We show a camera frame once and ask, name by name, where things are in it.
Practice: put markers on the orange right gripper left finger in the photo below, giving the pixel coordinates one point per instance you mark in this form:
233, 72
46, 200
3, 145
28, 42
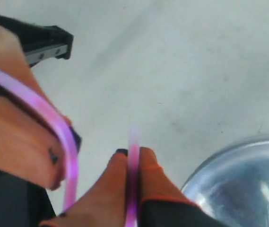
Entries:
103, 205

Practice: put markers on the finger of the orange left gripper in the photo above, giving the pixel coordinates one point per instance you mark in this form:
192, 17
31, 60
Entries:
27, 149

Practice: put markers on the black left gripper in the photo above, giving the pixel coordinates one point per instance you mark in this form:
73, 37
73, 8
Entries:
23, 203

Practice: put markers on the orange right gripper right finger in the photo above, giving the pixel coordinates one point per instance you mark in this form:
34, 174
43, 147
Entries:
161, 203

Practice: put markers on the pink straw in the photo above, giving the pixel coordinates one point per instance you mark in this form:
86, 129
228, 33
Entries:
58, 125

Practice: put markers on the round metal plate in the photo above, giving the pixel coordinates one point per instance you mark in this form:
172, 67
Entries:
232, 186

